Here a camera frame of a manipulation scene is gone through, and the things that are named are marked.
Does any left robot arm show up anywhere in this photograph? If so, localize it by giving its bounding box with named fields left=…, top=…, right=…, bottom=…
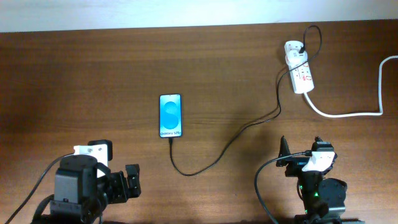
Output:
left=32, top=155, right=141, bottom=224

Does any right camera black cable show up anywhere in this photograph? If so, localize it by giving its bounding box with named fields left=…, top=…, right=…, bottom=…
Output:
left=254, top=150, right=313, bottom=224

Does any white power strip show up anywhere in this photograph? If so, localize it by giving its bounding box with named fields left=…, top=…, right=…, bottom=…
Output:
left=284, top=40, right=314, bottom=94

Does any black charging cable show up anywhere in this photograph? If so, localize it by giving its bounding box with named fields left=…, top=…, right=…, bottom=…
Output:
left=169, top=24, right=323, bottom=177

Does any white power strip cord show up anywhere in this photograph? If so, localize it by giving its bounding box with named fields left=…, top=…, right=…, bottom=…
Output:
left=302, top=55, right=398, bottom=118

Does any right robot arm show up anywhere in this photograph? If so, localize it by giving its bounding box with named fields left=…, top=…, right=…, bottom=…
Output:
left=276, top=136, right=348, bottom=223

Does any blue Galaxy smartphone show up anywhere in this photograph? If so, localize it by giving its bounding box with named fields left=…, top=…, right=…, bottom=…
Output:
left=159, top=94, right=183, bottom=138

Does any white charger adapter plug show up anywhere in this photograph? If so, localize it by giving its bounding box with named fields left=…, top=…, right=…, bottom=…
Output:
left=285, top=50, right=308, bottom=67

